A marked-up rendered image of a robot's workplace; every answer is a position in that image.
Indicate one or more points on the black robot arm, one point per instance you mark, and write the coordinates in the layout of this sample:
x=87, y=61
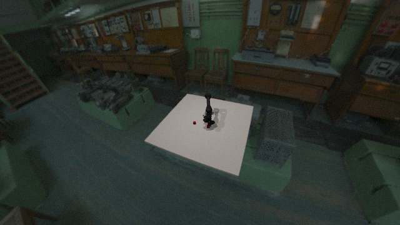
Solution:
x=208, y=108

